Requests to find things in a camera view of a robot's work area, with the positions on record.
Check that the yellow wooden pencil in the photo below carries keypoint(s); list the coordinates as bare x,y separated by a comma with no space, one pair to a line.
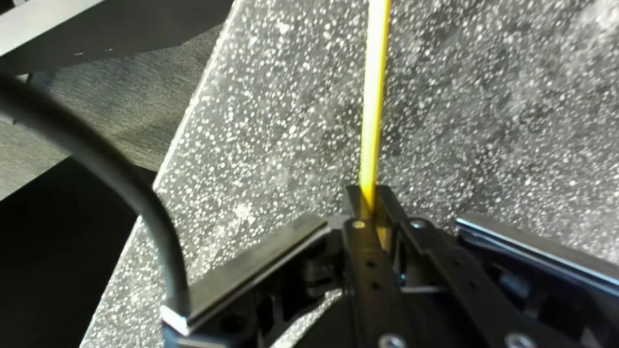
375,96

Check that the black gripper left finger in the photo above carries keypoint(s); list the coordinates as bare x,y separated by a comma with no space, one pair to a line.
257,270

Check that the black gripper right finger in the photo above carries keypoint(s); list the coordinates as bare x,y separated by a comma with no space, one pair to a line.
514,257

